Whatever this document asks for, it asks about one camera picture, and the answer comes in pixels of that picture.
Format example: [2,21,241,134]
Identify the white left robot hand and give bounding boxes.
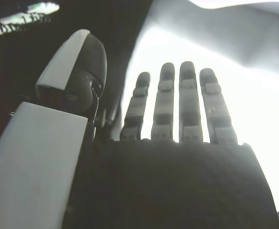
[0,29,279,229]

